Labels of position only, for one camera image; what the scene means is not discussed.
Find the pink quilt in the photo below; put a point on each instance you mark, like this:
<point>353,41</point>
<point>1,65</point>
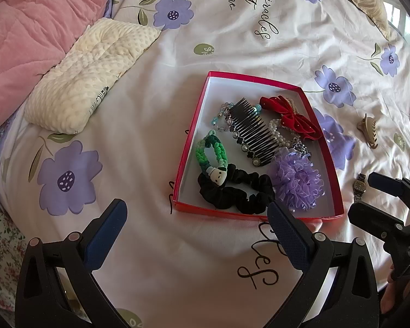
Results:
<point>27,17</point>

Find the floral patterned cloth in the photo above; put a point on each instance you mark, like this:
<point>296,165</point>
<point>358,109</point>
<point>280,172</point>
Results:
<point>3,252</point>

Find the black hair comb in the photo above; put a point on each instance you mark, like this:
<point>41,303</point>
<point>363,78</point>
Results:
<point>252,126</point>

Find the red velvet bow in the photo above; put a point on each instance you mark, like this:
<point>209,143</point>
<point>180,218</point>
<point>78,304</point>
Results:
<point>293,119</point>

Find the black scrunchie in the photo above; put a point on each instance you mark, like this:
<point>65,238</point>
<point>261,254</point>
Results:
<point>239,177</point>

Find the white purple-flower bedsheet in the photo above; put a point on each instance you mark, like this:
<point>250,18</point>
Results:
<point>140,164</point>

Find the beige hair claw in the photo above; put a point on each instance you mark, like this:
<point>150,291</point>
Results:
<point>369,131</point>

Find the cream dotted pillow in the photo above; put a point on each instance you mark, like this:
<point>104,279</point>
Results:
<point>88,65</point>

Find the silver wrist watch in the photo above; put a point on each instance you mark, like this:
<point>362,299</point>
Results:
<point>359,186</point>

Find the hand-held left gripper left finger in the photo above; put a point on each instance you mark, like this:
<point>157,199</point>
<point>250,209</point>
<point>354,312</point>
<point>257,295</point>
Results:
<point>104,232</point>

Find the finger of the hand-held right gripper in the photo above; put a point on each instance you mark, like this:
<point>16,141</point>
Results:
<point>384,184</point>
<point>369,217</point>

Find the red cardboard box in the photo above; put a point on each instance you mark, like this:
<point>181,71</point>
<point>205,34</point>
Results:
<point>218,88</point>

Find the person's right hand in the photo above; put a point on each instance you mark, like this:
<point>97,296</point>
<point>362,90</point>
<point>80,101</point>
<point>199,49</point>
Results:
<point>389,297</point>

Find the purple ruffled scrunchie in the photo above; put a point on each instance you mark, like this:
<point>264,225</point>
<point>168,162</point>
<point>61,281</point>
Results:
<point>297,177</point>

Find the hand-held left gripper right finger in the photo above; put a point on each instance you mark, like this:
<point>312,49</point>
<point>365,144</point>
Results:
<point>288,239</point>

